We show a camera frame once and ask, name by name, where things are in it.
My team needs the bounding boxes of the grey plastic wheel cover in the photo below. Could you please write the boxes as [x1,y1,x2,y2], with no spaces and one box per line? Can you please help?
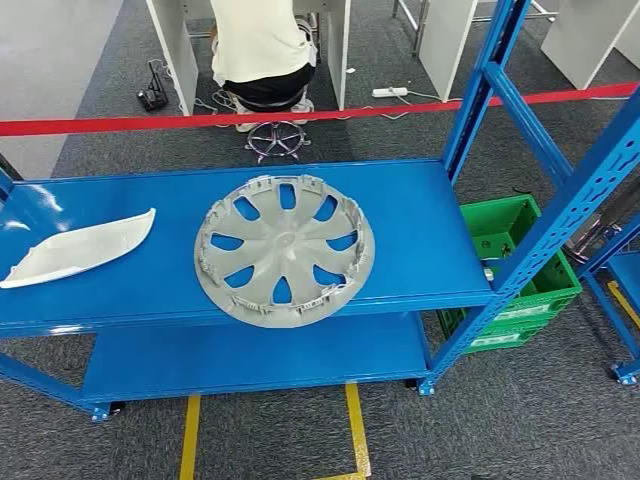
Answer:
[193,174,376,329]

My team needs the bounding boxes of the blue metal shelf rack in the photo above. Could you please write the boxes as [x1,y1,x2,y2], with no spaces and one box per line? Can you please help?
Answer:
[0,0,640,424]
[574,211,640,387]

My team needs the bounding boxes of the white curved plastic trim part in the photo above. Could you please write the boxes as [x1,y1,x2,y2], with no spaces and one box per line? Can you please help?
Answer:
[0,207,157,290]

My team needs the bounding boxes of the black stool with chrome base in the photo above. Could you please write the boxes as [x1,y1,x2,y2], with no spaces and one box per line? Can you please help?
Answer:
[223,84,312,165]

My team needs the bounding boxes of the person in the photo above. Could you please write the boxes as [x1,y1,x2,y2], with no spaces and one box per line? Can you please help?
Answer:
[210,0,318,134]

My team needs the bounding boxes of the green plastic crate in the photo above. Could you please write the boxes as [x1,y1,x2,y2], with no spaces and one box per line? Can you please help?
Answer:
[437,307,551,354]
[460,193,583,326]

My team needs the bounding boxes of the red barrier tape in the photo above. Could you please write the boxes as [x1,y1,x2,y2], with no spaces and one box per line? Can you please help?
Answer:
[0,81,640,138]

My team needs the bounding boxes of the white desk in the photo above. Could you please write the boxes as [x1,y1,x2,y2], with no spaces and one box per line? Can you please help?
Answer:
[146,0,352,117]
[419,0,478,103]
[540,0,640,91]

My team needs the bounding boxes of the black floor stand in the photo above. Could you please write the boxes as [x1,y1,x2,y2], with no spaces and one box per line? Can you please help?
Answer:
[137,60,170,113]

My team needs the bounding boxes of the leaning dark metal bar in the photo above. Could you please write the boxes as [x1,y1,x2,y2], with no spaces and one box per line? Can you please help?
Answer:
[565,175,640,261]

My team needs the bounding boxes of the yellow floor tape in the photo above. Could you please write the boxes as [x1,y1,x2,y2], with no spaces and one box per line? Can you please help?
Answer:
[606,280,640,331]

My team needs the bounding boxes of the white power cable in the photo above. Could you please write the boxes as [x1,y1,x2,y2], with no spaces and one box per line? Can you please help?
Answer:
[380,89,463,122]

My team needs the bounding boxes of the metal table frame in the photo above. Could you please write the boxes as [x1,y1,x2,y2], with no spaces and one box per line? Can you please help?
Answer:
[392,0,558,58]

